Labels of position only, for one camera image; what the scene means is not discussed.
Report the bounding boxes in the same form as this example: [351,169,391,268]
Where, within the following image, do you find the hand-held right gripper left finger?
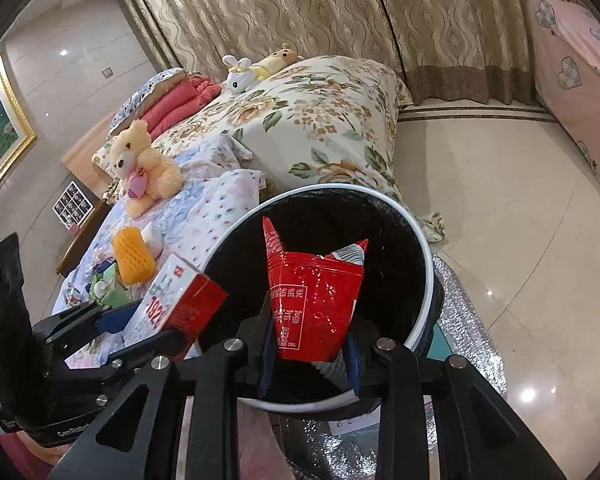
[45,293,281,480]

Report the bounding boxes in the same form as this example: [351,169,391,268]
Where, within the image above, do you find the cream teddy bear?
[108,119,184,219]

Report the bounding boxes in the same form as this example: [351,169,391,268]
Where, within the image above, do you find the gold framed painting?
[0,49,38,212]

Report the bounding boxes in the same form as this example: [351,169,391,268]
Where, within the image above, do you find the white bin with black bag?
[200,185,444,414]

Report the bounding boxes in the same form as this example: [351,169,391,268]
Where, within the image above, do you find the small yellow floral pillow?
[92,135,127,177]

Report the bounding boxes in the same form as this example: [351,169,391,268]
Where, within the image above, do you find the dark wooden nightstand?
[55,200,112,277]

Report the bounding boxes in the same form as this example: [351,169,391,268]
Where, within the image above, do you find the pastel floral bed sheet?
[50,135,269,372]

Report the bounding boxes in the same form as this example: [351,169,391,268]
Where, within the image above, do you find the orange yellow sponge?
[112,226,158,285]

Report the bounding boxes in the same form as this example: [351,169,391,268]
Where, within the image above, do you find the yellow bear plush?
[250,43,304,81]

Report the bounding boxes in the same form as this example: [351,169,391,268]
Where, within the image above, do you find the wooden headboard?
[61,110,127,202]

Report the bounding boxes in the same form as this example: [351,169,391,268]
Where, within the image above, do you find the beige patterned curtains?
[119,0,583,107]

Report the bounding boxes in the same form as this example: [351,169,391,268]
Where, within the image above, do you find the blue eyelet pillow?
[108,67,188,136]

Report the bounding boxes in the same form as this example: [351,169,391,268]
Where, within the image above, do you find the red and white carton box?
[125,252,229,348]

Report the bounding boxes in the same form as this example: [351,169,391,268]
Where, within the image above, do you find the folded red blanket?
[140,74,224,137]

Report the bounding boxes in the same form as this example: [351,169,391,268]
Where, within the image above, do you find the black and white photo frame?
[52,180,97,227]

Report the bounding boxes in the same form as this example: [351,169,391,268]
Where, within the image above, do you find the red snack packet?
[262,217,371,364]

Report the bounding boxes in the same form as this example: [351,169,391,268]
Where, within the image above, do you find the silver foil mat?
[280,255,509,480]

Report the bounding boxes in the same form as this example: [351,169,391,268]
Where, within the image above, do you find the pink heart print mattress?
[524,0,600,202]

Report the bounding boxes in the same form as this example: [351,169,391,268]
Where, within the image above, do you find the green spout pouch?
[89,259,134,309]

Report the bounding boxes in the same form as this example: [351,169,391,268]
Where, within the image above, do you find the cream floral duvet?
[152,55,447,242]

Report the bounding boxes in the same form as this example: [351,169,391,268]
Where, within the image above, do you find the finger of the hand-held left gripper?
[32,299,144,347]
[65,327,202,377]

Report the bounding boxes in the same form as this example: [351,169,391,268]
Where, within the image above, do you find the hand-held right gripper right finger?
[337,312,567,480]

